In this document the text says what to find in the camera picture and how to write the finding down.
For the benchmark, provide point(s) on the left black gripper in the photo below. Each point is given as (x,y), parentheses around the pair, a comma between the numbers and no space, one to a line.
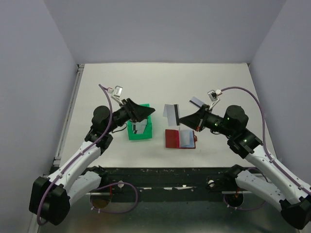
(135,112)

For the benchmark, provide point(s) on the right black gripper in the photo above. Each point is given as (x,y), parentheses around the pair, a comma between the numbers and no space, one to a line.
(197,120)

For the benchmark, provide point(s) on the green plastic card tray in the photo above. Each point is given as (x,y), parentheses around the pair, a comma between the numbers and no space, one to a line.
(148,133)

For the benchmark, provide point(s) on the red card holder wallet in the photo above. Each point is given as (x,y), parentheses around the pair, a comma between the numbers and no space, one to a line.
(180,139)

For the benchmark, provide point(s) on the white striped card front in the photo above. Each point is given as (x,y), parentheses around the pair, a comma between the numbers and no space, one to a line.
(173,115)

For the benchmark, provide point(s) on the white striped card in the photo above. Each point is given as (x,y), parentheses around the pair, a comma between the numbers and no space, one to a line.
(166,109)
(173,115)

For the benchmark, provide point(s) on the white striped card back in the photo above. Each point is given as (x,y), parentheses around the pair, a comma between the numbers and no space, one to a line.
(166,109)

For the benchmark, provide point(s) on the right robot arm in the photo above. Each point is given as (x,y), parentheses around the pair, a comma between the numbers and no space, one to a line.
(286,192)

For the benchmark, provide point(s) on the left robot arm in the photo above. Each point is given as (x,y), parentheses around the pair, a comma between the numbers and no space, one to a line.
(52,196)

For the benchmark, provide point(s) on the silver card in tray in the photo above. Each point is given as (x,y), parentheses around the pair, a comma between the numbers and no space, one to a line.
(139,127)

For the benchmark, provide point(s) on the white magnetic stripe card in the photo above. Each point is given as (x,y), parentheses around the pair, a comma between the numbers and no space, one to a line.
(196,102)

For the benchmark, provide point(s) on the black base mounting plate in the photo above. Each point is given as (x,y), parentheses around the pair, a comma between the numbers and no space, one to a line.
(200,178)

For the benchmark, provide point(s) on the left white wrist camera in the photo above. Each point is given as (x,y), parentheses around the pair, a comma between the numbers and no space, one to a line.
(115,94)

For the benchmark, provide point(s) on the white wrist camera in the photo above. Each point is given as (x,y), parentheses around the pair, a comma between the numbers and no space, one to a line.
(115,94)
(214,97)

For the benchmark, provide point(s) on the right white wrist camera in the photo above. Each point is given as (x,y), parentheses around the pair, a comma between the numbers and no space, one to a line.
(214,97)

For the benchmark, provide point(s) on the front aluminium rail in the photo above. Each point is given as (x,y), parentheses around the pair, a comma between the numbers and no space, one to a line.
(162,193)

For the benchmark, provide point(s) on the aluminium rail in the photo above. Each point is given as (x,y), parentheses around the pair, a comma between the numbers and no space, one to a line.
(162,193)
(57,157)

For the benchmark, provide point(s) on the left aluminium rail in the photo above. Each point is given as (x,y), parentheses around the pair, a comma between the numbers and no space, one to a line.
(57,157)

